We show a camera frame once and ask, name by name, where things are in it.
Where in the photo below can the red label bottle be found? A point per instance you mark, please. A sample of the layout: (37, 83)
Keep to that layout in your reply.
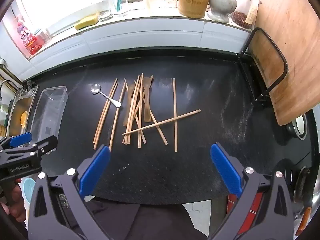
(28, 37)

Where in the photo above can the light blue plastic basin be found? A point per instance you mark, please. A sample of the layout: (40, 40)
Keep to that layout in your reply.
(28, 187)

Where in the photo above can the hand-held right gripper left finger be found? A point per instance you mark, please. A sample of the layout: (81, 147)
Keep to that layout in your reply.
(96, 170)

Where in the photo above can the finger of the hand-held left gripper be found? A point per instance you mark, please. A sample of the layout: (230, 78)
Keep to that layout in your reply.
(42, 146)
(22, 139)

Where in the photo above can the glass jar of chili flakes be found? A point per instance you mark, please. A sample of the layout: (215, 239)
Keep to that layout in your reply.
(241, 17)

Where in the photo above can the clear plastic container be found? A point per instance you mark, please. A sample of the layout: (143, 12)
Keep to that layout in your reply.
(50, 120)

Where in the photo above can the stainless steel sink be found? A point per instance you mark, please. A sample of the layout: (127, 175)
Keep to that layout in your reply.
(18, 105)

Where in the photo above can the brown wooden spoon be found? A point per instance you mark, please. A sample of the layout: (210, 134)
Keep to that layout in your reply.
(130, 92)
(148, 82)

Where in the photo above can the pile of wooden chopsticks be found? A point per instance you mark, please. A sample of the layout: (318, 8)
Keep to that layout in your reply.
(175, 117)

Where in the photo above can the black metal rack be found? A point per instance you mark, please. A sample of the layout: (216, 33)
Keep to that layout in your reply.
(260, 99)

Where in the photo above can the stone mortar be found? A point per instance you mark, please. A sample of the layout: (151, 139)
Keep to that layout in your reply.
(221, 7)

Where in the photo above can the wooden cutting board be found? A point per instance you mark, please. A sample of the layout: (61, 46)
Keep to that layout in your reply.
(295, 55)

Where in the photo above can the steel wool scrubber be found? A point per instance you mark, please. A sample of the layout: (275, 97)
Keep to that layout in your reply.
(28, 83)

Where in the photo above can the metal faucet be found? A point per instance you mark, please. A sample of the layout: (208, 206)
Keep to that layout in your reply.
(5, 83)

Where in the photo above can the metal bowl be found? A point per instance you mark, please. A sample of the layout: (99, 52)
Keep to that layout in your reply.
(298, 127)

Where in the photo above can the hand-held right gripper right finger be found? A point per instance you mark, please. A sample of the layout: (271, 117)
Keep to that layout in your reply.
(225, 170)

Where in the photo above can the yellow sponge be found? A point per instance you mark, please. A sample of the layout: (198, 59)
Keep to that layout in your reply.
(86, 21)

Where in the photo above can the clear drinking glass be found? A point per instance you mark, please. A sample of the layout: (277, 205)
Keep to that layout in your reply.
(105, 10)

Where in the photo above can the person's left hand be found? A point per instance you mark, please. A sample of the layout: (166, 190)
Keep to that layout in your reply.
(17, 200)

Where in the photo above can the gas stove burner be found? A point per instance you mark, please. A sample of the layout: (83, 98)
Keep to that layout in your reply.
(303, 182)

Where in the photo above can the metal spoon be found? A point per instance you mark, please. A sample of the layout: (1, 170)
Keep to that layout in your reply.
(95, 88)

